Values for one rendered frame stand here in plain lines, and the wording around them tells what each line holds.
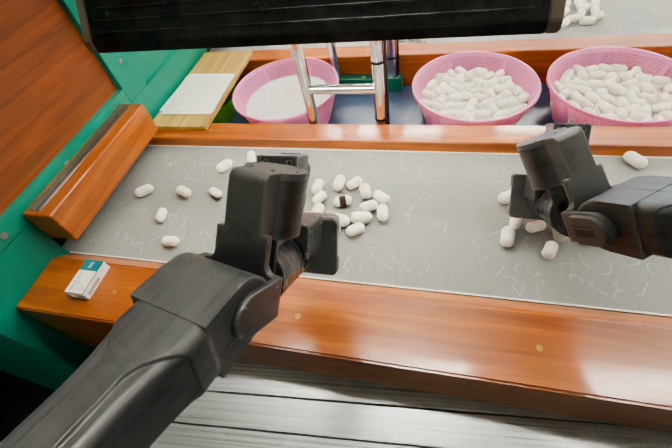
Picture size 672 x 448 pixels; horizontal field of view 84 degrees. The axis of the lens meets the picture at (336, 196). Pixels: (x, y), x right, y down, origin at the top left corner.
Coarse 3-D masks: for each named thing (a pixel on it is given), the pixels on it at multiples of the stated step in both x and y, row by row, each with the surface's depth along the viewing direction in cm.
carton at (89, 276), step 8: (88, 264) 62; (96, 264) 62; (104, 264) 63; (80, 272) 61; (88, 272) 61; (96, 272) 61; (104, 272) 63; (72, 280) 61; (80, 280) 60; (88, 280) 60; (96, 280) 61; (72, 288) 60; (80, 288) 59; (88, 288) 60; (72, 296) 61; (80, 296) 60; (88, 296) 60
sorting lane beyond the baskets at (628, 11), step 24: (600, 0) 102; (624, 0) 100; (648, 0) 99; (576, 24) 96; (600, 24) 95; (624, 24) 93; (648, 24) 92; (240, 48) 114; (264, 48) 112; (288, 48) 110
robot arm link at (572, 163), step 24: (528, 144) 44; (552, 144) 42; (576, 144) 41; (528, 168) 45; (552, 168) 43; (576, 168) 41; (600, 168) 42; (576, 192) 41; (600, 192) 42; (576, 216) 39; (600, 216) 37; (576, 240) 41; (600, 240) 37
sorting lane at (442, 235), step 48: (192, 192) 76; (336, 192) 71; (384, 192) 69; (432, 192) 67; (480, 192) 66; (96, 240) 72; (144, 240) 70; (192, 240) 68; (384, 240) 62; (432, 240) 61; (480, 240) 60; (528, 240) 58; (432, 288) 56; (480, 288) 55; (528, 288) 54; (576, 288) 53; (624, 288) 52
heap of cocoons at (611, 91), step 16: (576, 64) 85; (560, 80) 83; (576, 80) 81; (592, 80) 80; (608, 80) 80; (624, 80) 80; (640, 80) 79; (656, 80) 78; (576, 96) 78; (592, 96) 77; (608, 96) 76; (624, 96) 77; (640, 96) 76; (656, 96) 76; (592, 112) 74; (608, 112) 75; (624, 112) 73; (640, 112) 72; (656, 112) 73
